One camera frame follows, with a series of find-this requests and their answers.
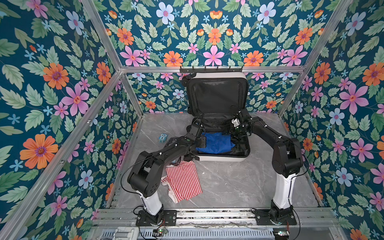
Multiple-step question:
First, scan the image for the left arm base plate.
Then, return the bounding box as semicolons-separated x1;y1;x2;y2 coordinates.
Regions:
136;210;178;227

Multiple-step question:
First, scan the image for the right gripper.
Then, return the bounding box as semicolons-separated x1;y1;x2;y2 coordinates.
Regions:
221;123;248;141

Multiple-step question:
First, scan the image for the black hook rack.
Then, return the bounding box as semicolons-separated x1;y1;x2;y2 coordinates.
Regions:
179;66;243;74

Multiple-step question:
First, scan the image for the small teal owl toy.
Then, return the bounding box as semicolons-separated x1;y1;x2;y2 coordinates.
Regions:
159;133;168;143

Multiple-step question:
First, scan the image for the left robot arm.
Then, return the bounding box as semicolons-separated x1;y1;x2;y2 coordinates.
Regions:
127;119;206;226

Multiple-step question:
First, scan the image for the white hard-shell suitcase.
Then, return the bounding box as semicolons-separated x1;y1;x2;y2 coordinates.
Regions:
182;72;251;162

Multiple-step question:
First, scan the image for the blue cloth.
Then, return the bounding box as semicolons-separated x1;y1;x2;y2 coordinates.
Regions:
196;133;235;154

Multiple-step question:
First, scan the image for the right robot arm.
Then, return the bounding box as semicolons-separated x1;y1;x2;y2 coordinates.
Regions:
232;109;304;225

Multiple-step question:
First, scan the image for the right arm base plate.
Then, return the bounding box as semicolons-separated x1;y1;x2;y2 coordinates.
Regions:
251;208;298;226

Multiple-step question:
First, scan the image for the red white striped garment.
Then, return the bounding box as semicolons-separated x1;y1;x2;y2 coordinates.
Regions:
161;161;203;204

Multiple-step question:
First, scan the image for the aluminium mounting rail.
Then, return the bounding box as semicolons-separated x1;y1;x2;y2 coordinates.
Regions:
93;207;341;228

